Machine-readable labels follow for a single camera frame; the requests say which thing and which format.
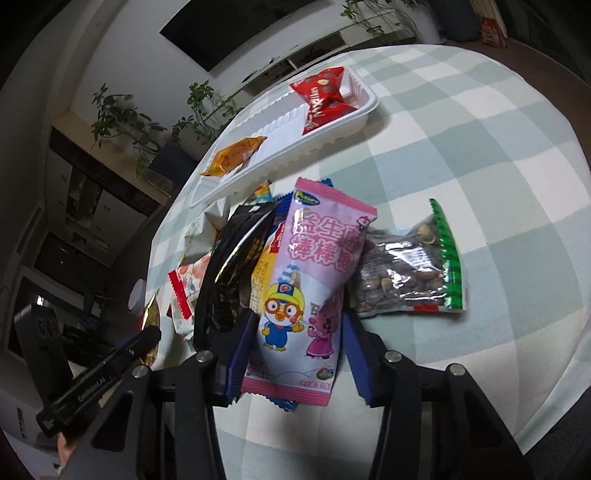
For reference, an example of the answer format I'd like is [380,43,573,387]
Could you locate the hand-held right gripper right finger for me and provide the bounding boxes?
[344,307,532,480]

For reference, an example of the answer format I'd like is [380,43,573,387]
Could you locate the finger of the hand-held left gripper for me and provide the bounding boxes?
[113,325,162,367]

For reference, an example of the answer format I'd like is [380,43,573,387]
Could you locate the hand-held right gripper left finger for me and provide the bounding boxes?
[60,309,259,480]

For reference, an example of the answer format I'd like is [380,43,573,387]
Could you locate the pink cartoon lollipop packet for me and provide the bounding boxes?
[241,176,377,407]

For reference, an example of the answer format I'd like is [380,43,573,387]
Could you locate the clear nut packet green edges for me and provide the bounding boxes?
[348,198,467,319]

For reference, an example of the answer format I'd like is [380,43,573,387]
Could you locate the white plastic tray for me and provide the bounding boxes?
[189,65,380,208]

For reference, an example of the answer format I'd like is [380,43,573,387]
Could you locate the gold foil packet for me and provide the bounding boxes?
[140,290,163,366]

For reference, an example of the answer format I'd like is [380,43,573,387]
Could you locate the white round object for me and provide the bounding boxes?
[128,278,147,315]

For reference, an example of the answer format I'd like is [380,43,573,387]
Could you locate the red white snack packet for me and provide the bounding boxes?
[167,253,219,339]

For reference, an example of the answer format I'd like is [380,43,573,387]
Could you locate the black snack packet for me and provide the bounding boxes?
[191,203,278,365]

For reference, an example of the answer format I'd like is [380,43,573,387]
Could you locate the blue yellow snack packet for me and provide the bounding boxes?
[248,178,334,412]

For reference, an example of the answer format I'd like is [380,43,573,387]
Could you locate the silver white snack packet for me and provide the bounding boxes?
[184,198,232,260]

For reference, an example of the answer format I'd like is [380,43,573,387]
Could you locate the storage cabinet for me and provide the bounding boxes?
[33,124,163,280]

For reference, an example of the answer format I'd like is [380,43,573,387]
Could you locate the dark square planter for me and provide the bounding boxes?
[148,138,200,186]

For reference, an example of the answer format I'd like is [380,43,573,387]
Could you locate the orange snack packet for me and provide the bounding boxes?
[199,136,269,177]

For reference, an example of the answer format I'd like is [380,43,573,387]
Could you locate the leafy potted plant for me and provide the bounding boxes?
[172,80,243,145]
[90,83,160,178]
[341,0,422,40]

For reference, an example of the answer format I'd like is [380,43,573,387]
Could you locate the green white checkered tablecloth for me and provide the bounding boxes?
[148,44,591,462]

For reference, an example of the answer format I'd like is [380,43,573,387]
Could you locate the white television cabinet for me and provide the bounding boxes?
[238,18,368,100]

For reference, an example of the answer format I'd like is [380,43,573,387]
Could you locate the white plant pot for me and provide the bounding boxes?
[410,0,445,45]

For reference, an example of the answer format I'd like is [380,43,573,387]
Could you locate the red printed box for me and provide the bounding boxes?
[479,16,509,49]

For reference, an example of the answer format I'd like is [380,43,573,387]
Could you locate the black wall television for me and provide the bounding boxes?
[159,0,348,73]

